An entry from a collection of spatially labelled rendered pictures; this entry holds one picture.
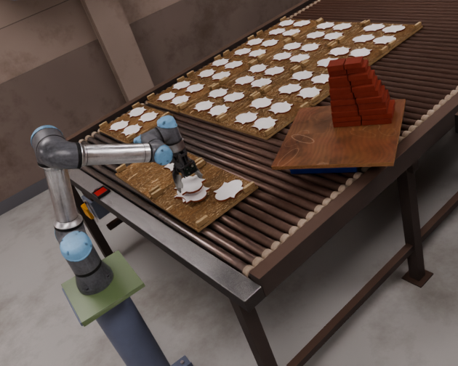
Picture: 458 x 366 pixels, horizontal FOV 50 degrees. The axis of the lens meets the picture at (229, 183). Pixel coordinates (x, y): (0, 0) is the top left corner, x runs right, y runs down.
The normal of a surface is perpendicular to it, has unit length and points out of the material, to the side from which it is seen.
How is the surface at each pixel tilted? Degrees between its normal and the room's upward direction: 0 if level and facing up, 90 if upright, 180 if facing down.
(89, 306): 4
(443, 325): 0
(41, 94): 90
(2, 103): 90
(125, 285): 4
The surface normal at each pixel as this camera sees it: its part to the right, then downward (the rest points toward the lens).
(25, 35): 0.53, 0.33
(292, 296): -0.29, -0.79
